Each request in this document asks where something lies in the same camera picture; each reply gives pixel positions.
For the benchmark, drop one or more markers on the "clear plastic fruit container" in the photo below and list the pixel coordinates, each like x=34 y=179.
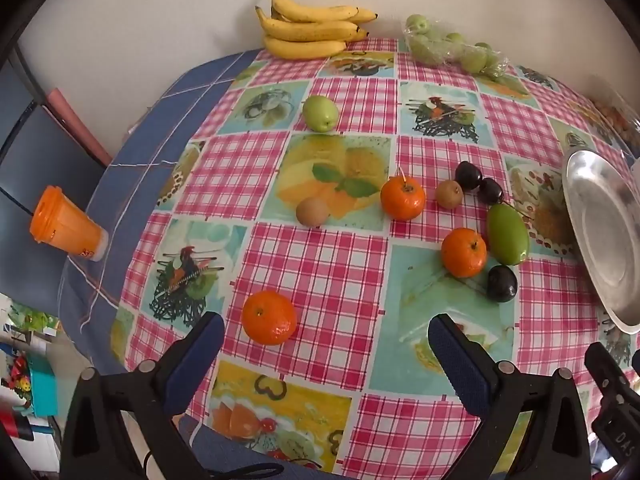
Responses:
x=435 y=55

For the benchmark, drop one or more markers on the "orange plastic cup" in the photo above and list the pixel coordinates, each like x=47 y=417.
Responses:
x=62 y=225

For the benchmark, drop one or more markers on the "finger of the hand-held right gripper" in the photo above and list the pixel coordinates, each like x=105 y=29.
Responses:
x=602 y=367

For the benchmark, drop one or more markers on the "pink rolled mat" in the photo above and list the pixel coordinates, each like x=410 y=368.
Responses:
x=75 y=125

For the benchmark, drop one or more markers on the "dark blue chair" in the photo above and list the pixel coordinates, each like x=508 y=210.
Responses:
x=35 y=130

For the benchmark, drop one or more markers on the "yellow banana bunch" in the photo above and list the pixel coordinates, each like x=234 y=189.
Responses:
x=300 y=27

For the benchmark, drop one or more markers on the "round metal plate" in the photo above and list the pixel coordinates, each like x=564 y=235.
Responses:
x=600 y=225

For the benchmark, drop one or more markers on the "tangerine with short stem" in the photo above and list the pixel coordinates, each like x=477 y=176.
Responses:
x=464 y=252

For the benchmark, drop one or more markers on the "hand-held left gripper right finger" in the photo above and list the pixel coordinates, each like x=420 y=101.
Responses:
x=462 y=365

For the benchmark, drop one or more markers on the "stemless tangerine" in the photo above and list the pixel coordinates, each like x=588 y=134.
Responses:
x=269 y=317

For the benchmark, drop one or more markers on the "clear container of nuts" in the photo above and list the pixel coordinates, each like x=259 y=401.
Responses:
x=615 y=115

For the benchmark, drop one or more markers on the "brown longan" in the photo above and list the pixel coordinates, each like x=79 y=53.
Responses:
x=311 y=211
x=449 y=193

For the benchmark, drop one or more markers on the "dark purple plum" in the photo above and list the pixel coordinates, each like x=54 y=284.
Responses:
x=490 y=191
x=501 y=283
x=468 y=175

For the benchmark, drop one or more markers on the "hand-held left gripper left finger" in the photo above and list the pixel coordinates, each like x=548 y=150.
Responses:
x=197 y=360

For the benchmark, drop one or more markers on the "tangerine with long stem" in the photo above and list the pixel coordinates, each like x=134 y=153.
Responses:
x=403 y=198

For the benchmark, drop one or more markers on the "elongated green jujube with stem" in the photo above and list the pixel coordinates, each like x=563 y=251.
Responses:
x=507 y=234

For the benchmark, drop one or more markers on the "round green jujube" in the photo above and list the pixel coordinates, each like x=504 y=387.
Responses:
x=320 y=112

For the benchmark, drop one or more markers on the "pink checkered printed tablecloth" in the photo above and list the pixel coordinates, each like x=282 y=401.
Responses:
x=320 y=270

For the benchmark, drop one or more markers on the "teal box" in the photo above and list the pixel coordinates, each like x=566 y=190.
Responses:
x=42 y=385

